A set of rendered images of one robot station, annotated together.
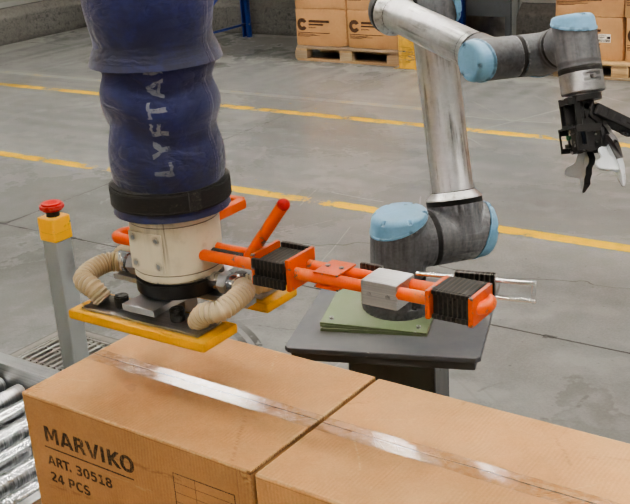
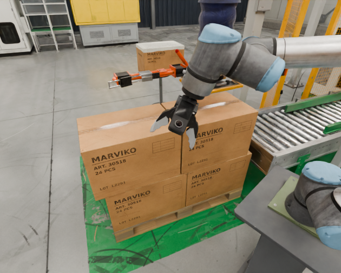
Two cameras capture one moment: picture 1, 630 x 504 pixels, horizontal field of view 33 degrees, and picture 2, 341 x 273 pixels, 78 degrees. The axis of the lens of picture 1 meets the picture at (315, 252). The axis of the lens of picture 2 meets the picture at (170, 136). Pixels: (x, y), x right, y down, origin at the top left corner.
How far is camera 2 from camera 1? 2.65 m
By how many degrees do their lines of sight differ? 101
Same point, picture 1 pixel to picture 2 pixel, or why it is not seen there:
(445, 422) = (146, 128)
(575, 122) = not seen: hidden behind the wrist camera
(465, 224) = (320, 206)
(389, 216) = (319, 164)
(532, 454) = (117, 132)
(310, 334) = (287, 174)
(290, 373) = (199, 118)
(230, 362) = (216, 113)
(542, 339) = not seen: outside the picture
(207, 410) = not seen: hidden behind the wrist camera
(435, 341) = (260, 206)
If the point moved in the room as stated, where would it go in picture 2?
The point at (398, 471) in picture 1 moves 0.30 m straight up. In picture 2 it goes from (137, 115) to (132, 72)
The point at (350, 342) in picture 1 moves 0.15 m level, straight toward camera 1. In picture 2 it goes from (273, 181) to (246, 171)
